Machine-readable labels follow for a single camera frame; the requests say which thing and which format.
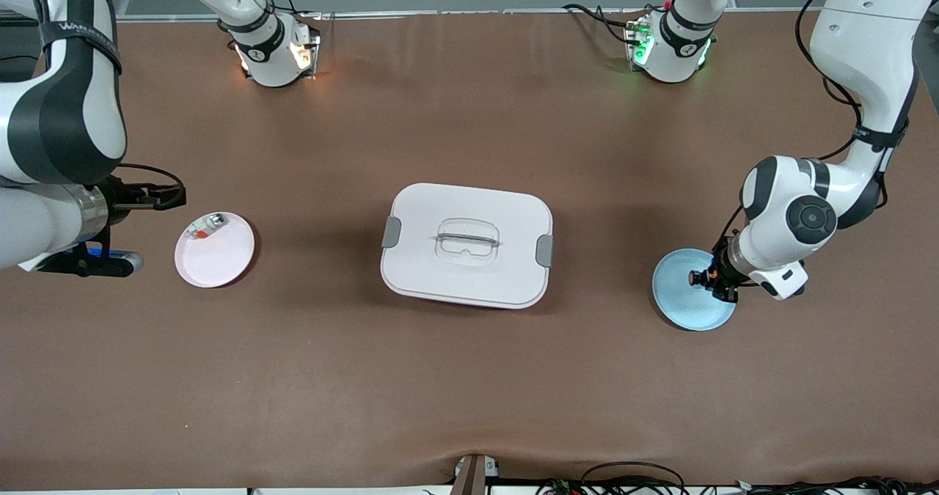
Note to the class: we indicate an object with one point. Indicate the brown camera mount post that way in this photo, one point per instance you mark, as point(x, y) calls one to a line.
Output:
point(473, 477)

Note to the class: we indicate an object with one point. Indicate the red and clear switch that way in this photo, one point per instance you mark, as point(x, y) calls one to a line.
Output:
point(205, 226)

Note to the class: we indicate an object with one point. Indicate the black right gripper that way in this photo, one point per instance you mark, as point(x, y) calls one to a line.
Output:
point(122, 195)

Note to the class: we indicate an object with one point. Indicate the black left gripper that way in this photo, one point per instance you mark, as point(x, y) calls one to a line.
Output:
point(721, 270)

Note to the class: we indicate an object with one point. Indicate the pink round plate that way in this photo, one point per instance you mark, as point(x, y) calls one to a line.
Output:
point(209, 271)

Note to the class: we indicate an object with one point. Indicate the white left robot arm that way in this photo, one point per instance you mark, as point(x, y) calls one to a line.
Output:
point(799, 216)

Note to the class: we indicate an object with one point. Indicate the light blue round plate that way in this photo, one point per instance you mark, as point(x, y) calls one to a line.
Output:
point(682, 308)

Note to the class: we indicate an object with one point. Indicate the silver table edge rail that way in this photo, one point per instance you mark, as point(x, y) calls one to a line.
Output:
point(477, 12)

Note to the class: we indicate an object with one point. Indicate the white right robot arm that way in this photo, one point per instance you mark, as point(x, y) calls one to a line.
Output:
point(59, 114)

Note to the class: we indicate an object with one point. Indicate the brown table mat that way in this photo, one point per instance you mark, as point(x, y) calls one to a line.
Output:
point(469, 392)

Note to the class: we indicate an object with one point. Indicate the white lidded storage box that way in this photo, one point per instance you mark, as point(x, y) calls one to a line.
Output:
point(469, 282)

